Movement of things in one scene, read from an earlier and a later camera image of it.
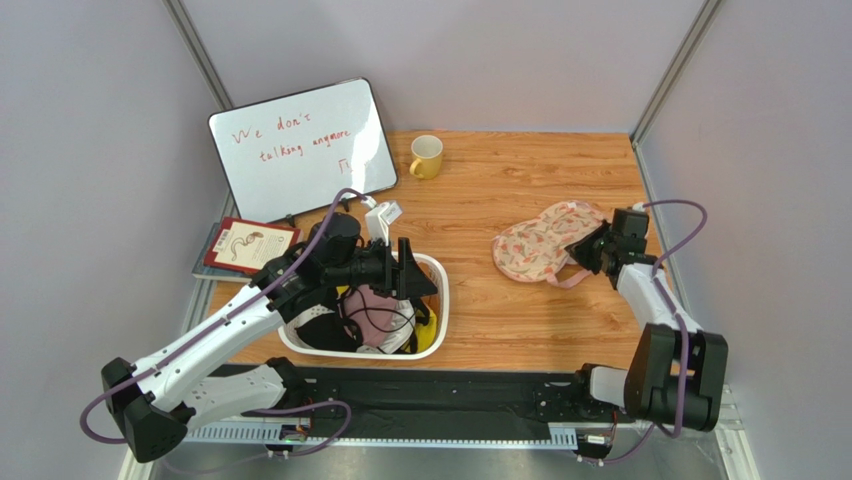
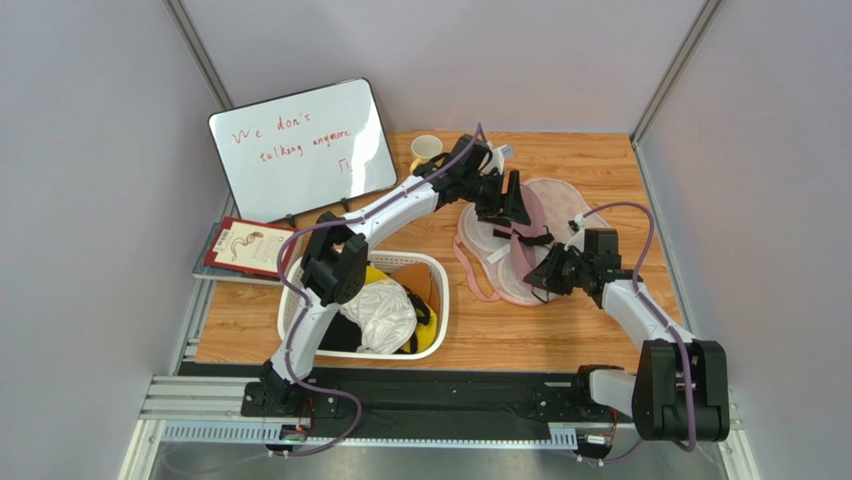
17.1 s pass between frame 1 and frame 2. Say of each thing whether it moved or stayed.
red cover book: stayed
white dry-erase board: stayed
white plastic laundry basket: stayed
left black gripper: moved
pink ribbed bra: moved
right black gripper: moved
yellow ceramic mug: stayed
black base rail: stayed
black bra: stayed
